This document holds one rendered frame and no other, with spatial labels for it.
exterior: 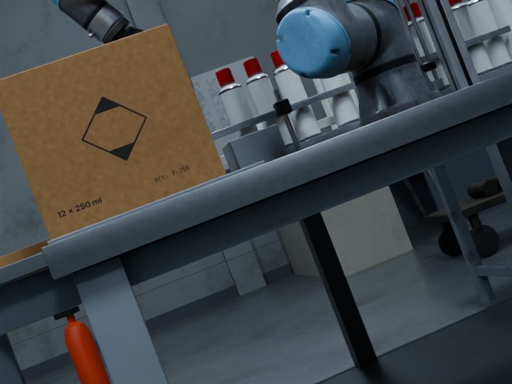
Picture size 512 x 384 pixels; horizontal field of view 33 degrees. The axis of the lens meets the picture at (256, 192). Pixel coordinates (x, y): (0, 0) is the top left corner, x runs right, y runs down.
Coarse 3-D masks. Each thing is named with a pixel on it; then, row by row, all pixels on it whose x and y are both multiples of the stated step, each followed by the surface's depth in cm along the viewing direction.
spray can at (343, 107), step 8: (320, 80) 190; (328, 80) 188; (336, 80) 187; (344, 80) 189; (328, 88) 188; (336, 96) 187; (344, 96) 187; (336, 104) 188; (344, 104) 187; (352, 104) 188; (336, 112) 188; (344, 112) 187; (352, 112) 188; (336, 120) 189; (344, 120) 187; (352, 120) 187
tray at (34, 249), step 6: (48, 240) 163; (30, 246) 163; (36, 246) 163; (42, 246) 163; (18, 252) 162; (24, 252) 162; (30, 252) 162; (36, 252) 163; (0, 258) 161; (6, 258) 162; (12, 258) 162; (18, 258) 162; (24, 258) 162; (0, 264) 161; (6, 264) 161
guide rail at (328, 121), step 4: (332, 116) 192; (320, 120) 192; (324, 120) 192; (328, 120) 192; (332, 120) 192; (320, 124) 192; (324, 124) 192; (328, 124) 192; (332, 124) 192; (320, 128) 192; (220, 156) 187; (224, 156) 187; (224, 160) 187; (224, 164) 187
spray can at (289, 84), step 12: (276, 60) 187; (276, 72) 187; (288, 72) 186; (288, 84) 186; (300, 84) 187; (288, 96) 186; (300, 96) 186; (300, 108) 186; (300, 120) 186; (312, 120) 186; (300, 132) 186; (312, 132) 186
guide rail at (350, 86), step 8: (496, 32) 194; (504, 32) 194; (472, 40) 193; (480, 40) 193; (424, 56) 190; (432, 56) 191; (336, 88) 186; (344, 88) 186; (352, 88) 187; (312, 96) 185; (320, 96) 185; (328, 96) 185; (296, 104) 184; (304, 104) 184; (272, 112) 183; (248, 120) 182; (256, 120) 182; (264, 120) 182; (232, 128) 181; (240, 128) 181; (216, 136) 180
